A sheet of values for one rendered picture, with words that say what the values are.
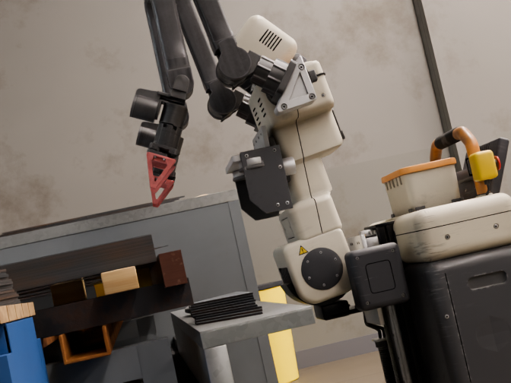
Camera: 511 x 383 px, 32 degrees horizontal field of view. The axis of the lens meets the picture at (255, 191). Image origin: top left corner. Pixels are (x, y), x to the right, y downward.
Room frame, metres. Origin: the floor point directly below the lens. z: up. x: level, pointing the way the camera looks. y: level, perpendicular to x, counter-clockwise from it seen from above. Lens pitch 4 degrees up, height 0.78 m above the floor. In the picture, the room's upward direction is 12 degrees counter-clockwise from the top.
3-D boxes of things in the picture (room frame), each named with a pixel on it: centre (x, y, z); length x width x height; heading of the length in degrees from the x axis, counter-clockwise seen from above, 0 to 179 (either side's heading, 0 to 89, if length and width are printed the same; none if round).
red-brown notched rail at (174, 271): (2.37, 0.29, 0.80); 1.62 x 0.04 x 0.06; 9
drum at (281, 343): (5.74, 0.15, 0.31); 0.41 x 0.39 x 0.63; 97
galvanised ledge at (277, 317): (2.19, 0.15, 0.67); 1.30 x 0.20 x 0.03; 9
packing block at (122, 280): (1.56, 0.26, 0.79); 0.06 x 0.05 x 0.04; 99
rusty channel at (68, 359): (2.34, 0.47, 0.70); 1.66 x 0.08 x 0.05; 9
